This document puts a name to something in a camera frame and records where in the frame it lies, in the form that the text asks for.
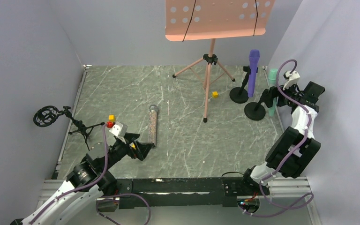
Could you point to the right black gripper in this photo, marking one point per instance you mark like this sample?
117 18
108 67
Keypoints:
268 96

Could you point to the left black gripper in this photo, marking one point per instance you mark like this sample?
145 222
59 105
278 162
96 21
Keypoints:
131 146

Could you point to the black round-base mic stand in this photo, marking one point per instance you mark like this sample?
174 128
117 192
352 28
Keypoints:
255 110
239 95

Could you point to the mint green microphone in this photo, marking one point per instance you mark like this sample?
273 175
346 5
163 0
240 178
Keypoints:
272 76

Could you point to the purple microphone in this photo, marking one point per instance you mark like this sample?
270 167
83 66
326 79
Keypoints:
254 57

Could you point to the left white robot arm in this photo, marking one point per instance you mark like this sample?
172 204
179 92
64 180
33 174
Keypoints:
89 180

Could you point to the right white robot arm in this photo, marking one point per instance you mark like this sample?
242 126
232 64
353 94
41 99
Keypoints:
296 147

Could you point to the yellow cube near music stand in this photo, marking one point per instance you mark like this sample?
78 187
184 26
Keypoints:
215 94

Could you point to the pink music stand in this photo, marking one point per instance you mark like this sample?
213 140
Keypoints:
189 20

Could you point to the yellow cube left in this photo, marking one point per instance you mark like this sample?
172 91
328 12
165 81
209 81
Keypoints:
111 118

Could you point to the glitter silver-head microphone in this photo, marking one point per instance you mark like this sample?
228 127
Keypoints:
153 121

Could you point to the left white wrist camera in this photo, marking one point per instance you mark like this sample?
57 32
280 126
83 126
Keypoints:
118 129

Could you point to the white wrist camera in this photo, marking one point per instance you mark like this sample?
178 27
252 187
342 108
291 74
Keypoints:
118 129
291 79

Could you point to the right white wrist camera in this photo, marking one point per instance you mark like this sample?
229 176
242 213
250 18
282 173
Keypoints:
291 79

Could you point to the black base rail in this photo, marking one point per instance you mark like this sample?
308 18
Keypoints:
163 192

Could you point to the black shock-mount tripod stand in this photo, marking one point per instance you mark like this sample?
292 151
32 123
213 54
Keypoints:
47 115

